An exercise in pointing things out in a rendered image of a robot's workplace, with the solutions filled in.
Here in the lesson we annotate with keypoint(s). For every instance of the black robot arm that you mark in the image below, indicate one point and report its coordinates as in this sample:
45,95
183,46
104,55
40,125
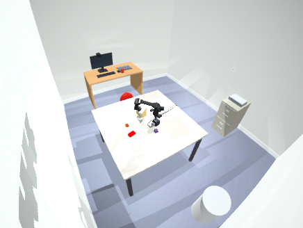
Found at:
154,105

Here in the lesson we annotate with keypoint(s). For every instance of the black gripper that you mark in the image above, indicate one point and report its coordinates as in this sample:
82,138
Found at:
155,113

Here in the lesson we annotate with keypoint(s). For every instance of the red flat block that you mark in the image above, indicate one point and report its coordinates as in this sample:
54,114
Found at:
131,134

